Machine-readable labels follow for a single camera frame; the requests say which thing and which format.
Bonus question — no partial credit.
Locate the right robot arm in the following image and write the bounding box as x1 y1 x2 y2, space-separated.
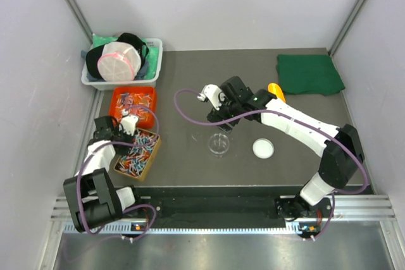
198 76 364 221

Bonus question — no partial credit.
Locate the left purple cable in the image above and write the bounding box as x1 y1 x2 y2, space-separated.
75 105 161 252

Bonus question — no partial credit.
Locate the white round lid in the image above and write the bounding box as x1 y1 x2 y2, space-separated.
252 138 275 159

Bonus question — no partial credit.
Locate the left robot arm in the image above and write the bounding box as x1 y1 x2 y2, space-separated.
63 114 144 234

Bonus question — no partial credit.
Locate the white plastic basket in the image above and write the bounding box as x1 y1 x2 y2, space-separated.
81 33 163 91

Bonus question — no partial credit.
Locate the tan candy box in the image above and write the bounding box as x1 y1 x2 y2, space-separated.
113 129 161 181

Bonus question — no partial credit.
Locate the white mesh laundry bag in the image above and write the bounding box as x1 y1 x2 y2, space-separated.
97 42 142 82

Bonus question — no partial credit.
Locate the yellow plastic scoop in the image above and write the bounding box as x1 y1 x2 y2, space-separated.
268 83 286 103

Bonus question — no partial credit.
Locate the white cable duct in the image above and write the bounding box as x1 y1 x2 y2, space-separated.
63 221 320 236

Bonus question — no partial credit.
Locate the dark green folded cloth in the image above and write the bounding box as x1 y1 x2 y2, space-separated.
276 54 346 96

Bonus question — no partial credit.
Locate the orange candy tray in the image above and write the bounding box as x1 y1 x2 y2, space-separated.
108 87 158 129

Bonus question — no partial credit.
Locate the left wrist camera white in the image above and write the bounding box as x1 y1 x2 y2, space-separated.
120 114 139 136

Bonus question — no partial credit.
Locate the green patterned cloth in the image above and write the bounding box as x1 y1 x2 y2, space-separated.
91 32 161 78

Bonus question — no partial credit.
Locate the black cap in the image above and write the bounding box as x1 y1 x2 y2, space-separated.
85 32 150 78

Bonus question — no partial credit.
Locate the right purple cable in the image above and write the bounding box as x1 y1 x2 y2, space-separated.
173 89 370 242

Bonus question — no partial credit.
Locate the clear plastic cup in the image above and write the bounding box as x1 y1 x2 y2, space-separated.
208 133 230 157

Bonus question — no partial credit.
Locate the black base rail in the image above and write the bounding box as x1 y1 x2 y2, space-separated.
71 184 341 228

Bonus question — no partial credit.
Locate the purple cable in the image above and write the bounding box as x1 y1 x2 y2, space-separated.
173 89 370 242
75 105 161 252

